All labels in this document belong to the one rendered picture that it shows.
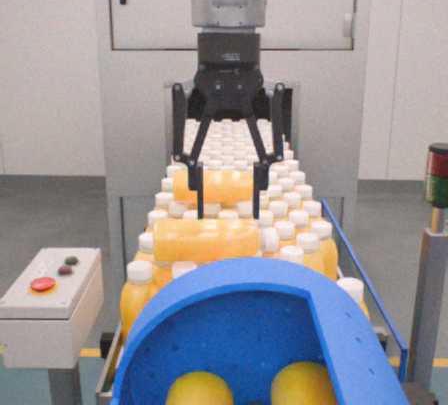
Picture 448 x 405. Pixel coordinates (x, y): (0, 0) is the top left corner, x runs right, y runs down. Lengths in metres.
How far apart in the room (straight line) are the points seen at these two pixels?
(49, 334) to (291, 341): 0.35
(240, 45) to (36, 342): 0.48
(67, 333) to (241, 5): 0.49
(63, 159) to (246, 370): 4.55
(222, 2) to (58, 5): 4.33
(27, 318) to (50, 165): 4.37
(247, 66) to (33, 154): 4.58
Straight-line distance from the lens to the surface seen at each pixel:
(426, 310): 1.11
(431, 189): 1.02
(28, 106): 5.10
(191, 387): 0.55
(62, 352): 0.81
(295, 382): 0.54
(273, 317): 0.59
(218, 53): 0.63
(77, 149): 5.02
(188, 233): 0.85
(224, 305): 0.58
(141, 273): 0.86
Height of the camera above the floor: 1.46
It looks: 17 degrees down
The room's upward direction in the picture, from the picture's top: straight up
